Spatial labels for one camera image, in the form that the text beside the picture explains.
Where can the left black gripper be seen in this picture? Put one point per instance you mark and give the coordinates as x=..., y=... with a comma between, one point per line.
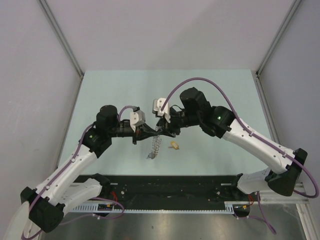
x=142, y=131

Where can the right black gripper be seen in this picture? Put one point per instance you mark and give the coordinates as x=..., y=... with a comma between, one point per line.
x=167, y=128

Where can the metal key organizer ring disc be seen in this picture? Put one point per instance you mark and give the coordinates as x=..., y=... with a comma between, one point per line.
x=156, y=143

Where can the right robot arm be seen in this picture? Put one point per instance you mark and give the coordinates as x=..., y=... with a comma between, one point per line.
x=283, y=164

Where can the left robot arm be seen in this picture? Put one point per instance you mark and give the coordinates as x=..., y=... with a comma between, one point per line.
x=46, y=208

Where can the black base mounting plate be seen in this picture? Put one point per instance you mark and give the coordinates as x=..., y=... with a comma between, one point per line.
x=172, y=193

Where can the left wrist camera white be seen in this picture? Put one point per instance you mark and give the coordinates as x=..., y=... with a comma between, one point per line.
x=137, y=118

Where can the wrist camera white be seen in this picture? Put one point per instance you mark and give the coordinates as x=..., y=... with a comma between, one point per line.
x=161, y=109
x=137, y=118

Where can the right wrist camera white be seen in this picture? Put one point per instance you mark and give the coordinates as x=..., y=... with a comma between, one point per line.
x=161, y=109

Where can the left aluminium frame post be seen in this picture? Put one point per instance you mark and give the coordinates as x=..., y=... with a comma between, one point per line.
x=49, y=15

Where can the aluminium frame post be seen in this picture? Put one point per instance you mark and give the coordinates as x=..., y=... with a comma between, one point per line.
x=49, y=15
x=279, y=35

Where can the right aluminium frame post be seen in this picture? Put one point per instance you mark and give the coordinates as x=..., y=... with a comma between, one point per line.
x=279, y=35

